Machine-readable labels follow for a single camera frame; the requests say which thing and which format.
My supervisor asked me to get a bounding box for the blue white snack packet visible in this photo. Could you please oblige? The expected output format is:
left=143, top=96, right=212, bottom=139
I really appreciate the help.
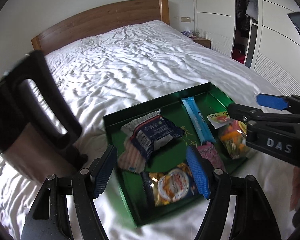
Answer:
left=130, top=114, right=184, bottom=161

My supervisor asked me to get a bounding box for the white wafer bar packet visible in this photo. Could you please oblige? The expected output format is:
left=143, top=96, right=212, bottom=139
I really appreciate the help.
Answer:
left=121, top=111, right=160, bottom=136

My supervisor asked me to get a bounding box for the colourful candy bag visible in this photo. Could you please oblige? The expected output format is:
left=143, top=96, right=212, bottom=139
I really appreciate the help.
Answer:
left=207, top=111, right=251, bottom=159

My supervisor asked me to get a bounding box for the light blue bar packet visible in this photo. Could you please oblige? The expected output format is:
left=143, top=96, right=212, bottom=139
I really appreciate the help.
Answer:
left=181, top=97, right=216, bottom=145

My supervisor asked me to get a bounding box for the wooden nightstand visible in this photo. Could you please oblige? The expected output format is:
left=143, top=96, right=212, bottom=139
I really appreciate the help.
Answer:
left=191, top=37, right=211, bottom=49

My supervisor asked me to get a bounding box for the yellow blue snack bag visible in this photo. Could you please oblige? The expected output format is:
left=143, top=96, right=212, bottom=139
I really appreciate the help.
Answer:
left=141, top=162, right=199, bottom=207

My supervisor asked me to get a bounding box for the green tray box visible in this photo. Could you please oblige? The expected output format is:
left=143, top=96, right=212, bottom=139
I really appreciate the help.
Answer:
left=103, top=83, right=233, bottom=226

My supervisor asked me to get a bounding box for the white wardrobe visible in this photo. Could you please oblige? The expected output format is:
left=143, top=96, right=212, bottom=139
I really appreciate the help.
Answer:
left=194, top=0, right=300, bottom=95

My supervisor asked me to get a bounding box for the copper black electric kettle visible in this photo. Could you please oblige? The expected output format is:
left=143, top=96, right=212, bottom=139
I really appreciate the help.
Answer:
left=0, top=50, right=87, bottom=184

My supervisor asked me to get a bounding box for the white bed sheet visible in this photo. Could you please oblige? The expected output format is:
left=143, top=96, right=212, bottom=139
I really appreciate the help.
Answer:
left=0, top=21, right=294, bottom=239

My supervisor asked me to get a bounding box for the wooden headboard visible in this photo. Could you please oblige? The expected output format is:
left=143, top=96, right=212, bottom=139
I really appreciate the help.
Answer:
left=31, top=0, right=170, bottom=55

